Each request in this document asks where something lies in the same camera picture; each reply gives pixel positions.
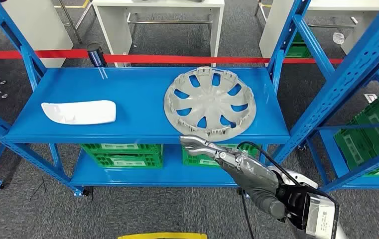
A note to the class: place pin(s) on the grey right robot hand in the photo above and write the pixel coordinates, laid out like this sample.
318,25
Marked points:
248,178

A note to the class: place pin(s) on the grey plastic wheel cover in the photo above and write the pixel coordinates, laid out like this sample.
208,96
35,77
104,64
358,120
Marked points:
209,102

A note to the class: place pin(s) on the yellow floor tape square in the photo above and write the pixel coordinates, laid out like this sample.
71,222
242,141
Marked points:
163,236

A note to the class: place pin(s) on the red barrier belt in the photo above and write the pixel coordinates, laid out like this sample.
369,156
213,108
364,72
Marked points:
176,59
54,53

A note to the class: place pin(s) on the metal floor socket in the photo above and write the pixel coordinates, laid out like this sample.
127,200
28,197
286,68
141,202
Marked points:
370,98

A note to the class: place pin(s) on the white table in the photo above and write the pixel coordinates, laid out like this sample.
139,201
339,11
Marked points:
37,26
116,33
275,26

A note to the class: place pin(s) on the clear plastic bottle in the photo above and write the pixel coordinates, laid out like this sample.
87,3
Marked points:
126,64

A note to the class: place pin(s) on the white plastic mirror cover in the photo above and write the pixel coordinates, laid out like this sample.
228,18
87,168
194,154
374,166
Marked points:
83,112

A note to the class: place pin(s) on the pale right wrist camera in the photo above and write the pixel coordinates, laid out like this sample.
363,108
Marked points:
321,216

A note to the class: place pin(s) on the black barrier post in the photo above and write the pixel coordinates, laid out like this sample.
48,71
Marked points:
96,54

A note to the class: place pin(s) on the chrome tube frame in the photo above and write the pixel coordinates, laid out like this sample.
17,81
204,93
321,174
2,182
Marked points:
69,21

